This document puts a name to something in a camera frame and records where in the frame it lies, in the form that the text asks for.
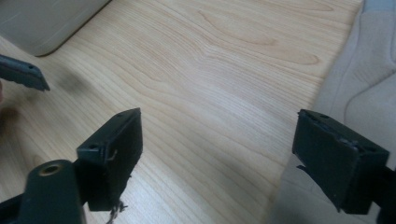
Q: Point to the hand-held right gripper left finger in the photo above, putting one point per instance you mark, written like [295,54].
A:
[112,158]

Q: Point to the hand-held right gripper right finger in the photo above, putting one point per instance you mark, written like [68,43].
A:
[339,161]

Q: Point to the grey plastic bin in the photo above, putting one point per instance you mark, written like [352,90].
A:
[40,21]

